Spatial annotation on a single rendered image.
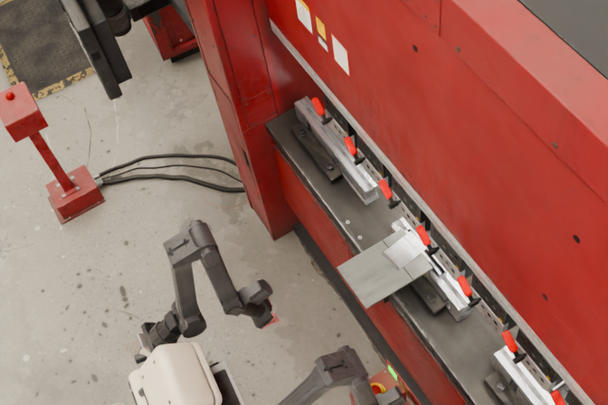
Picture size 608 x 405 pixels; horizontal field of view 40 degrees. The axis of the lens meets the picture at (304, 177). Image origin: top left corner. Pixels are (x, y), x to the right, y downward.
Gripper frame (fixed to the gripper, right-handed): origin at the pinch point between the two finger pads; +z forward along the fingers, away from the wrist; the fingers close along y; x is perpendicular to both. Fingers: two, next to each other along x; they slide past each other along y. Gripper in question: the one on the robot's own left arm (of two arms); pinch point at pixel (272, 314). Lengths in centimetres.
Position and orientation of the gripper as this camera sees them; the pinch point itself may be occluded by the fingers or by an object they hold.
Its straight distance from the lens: 272.8
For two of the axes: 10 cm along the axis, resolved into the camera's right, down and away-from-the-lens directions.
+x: -7.5, 6.2, 2.4
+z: 5.1, 3.0, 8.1
